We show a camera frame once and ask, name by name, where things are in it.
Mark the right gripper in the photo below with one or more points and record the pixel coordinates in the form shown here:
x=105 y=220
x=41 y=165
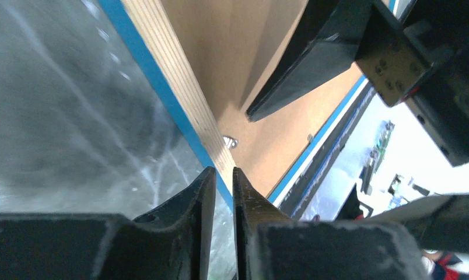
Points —
x=422 y=59

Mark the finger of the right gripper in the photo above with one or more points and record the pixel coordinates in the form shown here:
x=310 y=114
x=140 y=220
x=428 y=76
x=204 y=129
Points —
x=438 y=222
x=323 y=46

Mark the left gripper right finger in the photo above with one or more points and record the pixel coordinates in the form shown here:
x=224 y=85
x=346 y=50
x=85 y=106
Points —
x=271 y=245

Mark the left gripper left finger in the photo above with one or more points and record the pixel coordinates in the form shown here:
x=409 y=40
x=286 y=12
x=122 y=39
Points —
x=171 y=241

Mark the blue picture frame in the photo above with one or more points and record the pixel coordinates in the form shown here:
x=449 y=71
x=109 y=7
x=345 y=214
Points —
x=149 y=34

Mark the black base bar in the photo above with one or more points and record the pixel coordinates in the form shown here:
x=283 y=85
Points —
x=297 y=198

